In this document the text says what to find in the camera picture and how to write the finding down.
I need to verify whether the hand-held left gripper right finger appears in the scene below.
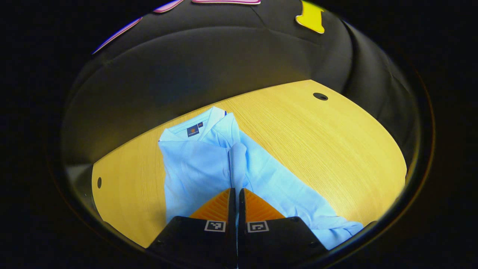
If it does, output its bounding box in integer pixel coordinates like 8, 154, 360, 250
238, 188, 329, 269

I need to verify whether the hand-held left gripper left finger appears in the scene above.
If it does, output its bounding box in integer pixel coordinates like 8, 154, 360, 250
148, 188, 238, 269

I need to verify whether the light blue T-shirt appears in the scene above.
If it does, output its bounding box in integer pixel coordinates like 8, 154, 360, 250
158, 106, 364, 250

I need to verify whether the black backdrop cloth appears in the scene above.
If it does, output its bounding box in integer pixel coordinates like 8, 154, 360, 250
62, 0, 419, 176

